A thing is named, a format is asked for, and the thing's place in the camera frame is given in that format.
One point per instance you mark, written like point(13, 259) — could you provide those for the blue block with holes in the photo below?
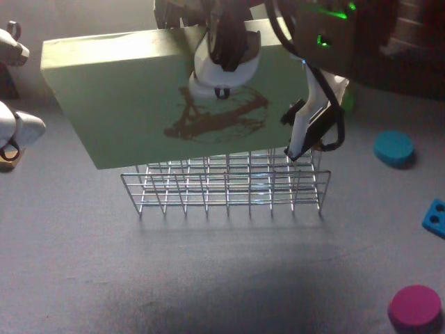
point(434, 219)

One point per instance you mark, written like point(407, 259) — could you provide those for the green book with brown drawing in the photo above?
point(121, 104)

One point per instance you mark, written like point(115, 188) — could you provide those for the magenta round disc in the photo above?
point(413, 308)

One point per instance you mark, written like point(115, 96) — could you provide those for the tan wooden block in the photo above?
point(8, 165)

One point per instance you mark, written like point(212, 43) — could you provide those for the blue round disc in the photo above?
point(393, 148)

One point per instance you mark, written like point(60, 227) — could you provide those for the green block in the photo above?
point(350, 99)

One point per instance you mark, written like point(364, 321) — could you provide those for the white and black right hand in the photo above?
point(226, 52)

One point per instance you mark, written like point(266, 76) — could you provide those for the grey table cloth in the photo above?
point(208, 271)

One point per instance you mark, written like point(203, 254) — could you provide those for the white and black left hand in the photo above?
point(28, 130)

